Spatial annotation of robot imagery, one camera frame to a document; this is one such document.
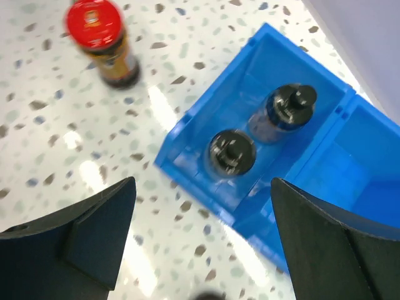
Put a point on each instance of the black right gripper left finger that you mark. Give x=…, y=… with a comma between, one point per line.
x=73, y=253

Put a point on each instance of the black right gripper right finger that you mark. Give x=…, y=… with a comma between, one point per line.
x=332, y=253

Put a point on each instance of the red lid sauce jar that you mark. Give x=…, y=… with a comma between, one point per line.
x=98, y=29

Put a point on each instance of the black cap white spice jar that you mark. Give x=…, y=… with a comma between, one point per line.
x=230, y=153

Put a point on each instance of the blue three-compartment plastic bin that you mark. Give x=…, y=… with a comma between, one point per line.
x=347, y=154

